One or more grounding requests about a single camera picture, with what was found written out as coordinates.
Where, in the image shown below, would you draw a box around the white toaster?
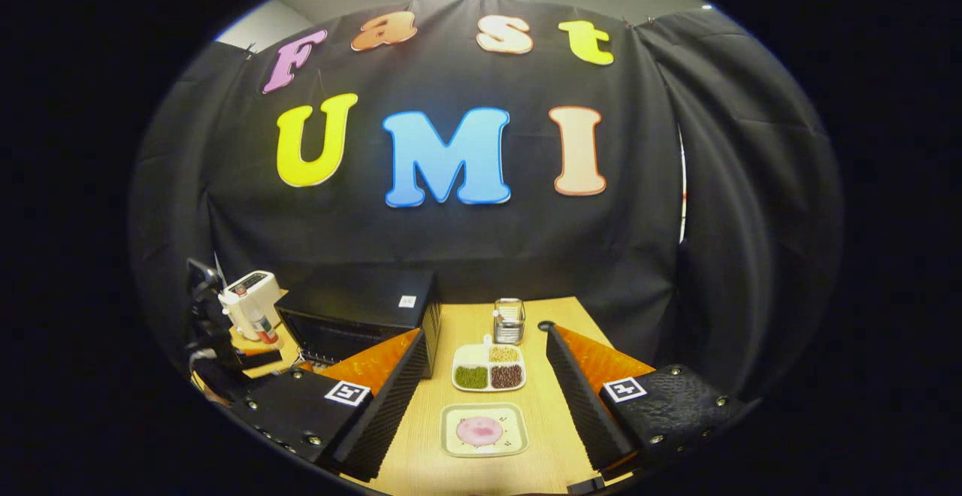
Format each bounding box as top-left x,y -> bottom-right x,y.
219,271 -> 283,343

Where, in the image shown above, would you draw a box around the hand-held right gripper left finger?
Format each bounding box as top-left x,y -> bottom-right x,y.
229,327 -> 429,482

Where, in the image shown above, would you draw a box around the pink ham slice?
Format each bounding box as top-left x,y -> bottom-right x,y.
456,416 -> 504,447

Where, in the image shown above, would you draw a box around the white divided bean dish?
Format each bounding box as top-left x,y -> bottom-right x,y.
451,334 -> 527,393

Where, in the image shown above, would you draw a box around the metal wire holder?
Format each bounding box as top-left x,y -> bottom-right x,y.
492,298 -> 526,345

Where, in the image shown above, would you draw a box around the black electric oven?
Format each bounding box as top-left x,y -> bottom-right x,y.
274,267 -> 442,379

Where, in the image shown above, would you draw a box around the white square plate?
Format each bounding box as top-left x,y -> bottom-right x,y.
440,403 -> 529,458

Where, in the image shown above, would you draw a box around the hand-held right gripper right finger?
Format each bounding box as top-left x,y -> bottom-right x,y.
540,328 -> 749,482

